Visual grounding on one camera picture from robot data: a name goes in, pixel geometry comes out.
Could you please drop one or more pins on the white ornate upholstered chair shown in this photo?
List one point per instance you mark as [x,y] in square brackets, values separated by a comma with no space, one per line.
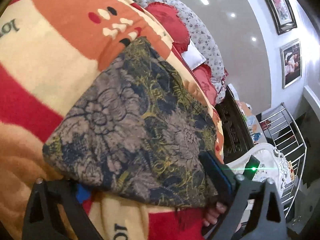
[273,165]

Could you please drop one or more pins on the dark carved wooden cabinet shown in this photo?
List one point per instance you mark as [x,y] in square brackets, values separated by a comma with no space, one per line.
[237,139]

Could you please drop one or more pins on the left red heart pillow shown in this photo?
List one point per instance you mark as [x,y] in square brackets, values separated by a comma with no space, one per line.
[167,16]

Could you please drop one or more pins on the orange red cream blanket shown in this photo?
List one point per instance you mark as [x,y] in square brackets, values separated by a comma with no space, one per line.
[51,53]

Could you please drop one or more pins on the white square pillow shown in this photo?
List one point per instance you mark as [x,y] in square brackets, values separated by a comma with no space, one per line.
[193,57]

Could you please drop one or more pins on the framed flower painting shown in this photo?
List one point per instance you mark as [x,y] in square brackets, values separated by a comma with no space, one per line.
[283,15]

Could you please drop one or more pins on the metal stair railing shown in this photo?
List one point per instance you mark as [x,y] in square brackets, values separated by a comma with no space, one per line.
[281,130]

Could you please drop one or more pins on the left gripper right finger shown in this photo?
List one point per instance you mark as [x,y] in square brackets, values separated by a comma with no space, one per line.
[266,217]

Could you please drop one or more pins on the right red heart pillow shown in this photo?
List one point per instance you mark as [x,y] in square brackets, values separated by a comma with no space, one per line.
[203,75]

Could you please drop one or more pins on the floral padded headboard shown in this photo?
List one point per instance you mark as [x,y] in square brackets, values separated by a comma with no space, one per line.
[205,44]

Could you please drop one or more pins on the dark floral patterned garment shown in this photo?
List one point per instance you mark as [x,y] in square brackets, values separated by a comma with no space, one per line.
[138,133]

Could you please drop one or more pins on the framed portrait photo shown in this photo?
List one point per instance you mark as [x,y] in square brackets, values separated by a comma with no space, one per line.
[291,63]

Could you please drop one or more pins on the red heart pillow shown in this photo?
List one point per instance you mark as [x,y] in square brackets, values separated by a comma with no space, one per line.
[203,75]
[167,16]

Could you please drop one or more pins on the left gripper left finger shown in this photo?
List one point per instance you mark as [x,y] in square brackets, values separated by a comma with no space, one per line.
[42,219]

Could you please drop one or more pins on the person's right hand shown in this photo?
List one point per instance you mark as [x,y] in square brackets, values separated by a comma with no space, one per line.
[213,213]

